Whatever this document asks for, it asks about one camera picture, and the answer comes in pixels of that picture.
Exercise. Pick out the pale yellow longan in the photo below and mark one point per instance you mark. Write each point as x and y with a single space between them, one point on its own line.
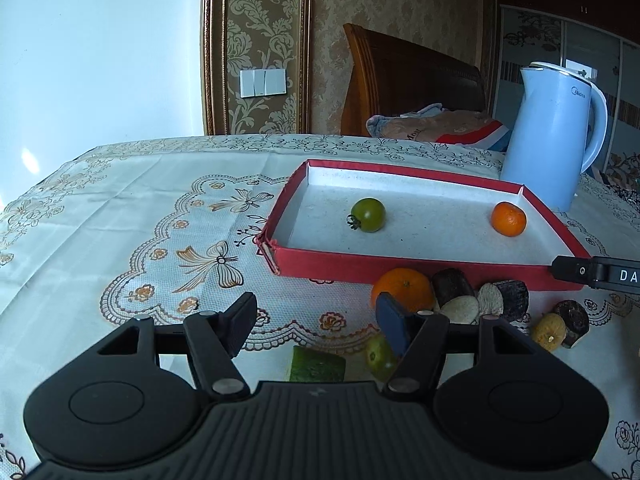
547 332

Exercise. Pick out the large tangerine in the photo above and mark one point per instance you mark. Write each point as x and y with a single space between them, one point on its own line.
407 285

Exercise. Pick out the light blue electric kettle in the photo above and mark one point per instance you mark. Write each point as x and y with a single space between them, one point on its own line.
545 140

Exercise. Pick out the striped quilt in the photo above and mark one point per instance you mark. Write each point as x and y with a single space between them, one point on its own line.
480 135

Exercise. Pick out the pink folded blanket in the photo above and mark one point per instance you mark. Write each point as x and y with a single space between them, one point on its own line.
415 122

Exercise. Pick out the white wall light switch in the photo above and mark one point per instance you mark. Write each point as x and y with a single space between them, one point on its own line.
262 82

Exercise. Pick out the dark patterned cloth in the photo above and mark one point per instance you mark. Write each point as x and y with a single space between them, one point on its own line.
622 187

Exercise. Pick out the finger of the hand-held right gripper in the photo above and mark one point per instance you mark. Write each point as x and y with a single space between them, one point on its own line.
575 271

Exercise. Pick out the dark water chestnut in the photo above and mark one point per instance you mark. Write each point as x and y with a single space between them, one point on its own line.
576 317

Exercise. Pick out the dark eggplant piece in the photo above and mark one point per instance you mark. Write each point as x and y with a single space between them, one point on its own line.
512 297
452 285

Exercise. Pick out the green cucumber piece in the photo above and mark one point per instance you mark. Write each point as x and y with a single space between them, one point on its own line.
315 365

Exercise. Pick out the brown wooden headboard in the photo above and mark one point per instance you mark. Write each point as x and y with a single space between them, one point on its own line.
410 80

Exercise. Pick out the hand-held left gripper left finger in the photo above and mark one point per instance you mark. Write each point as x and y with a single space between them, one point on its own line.
243 317

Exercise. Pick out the small tangerine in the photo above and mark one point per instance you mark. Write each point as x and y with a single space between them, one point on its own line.
508 219

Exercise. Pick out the red cardboard box tray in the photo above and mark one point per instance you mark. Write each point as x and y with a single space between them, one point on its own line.
425 232

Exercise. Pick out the green tomato with stem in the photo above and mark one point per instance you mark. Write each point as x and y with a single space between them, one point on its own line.
369 215

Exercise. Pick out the sliding door wardrobe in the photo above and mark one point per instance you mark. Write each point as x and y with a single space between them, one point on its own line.
540 35

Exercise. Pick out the wooden wall moulding frame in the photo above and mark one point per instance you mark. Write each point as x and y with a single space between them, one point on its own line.
212 50

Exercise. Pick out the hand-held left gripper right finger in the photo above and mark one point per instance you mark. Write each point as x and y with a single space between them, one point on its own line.
392 322

